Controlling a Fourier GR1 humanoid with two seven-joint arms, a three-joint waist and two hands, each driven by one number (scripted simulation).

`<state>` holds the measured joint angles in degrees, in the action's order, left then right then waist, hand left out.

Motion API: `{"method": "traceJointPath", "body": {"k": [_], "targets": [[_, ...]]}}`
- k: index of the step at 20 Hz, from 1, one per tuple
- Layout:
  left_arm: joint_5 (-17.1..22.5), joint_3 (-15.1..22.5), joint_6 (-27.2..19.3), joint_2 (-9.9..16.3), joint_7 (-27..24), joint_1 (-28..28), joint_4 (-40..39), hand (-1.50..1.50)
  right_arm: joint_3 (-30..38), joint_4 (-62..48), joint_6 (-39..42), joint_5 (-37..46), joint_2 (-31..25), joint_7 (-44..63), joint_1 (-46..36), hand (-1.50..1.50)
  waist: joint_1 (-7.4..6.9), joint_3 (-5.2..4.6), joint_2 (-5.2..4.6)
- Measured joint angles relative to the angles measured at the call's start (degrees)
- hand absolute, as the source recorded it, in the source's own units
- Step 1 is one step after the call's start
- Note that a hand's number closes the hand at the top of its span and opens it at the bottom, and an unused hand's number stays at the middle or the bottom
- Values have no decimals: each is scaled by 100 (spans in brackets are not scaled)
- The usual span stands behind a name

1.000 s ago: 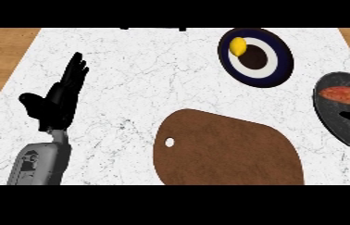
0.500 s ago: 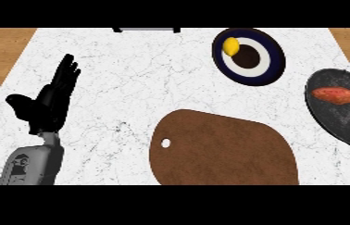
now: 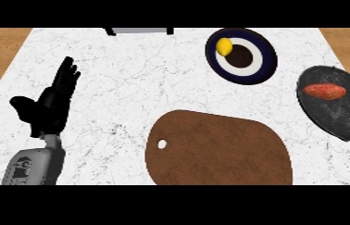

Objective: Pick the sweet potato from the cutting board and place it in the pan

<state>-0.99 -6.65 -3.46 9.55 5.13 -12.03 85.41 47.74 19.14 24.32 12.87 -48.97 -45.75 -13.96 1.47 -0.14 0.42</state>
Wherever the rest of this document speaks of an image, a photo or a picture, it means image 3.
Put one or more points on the grey and black appliance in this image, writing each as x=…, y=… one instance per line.
x=135, y=30

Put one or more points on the dark blue and white plate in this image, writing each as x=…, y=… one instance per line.
x=264, y=49

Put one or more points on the brown wooden cutting board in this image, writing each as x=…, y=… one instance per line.
x=218, y=148

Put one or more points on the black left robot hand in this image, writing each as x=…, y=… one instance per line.
x=50, y=106

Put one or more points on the yellow lemon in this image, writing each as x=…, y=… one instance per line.
x=224, y=46

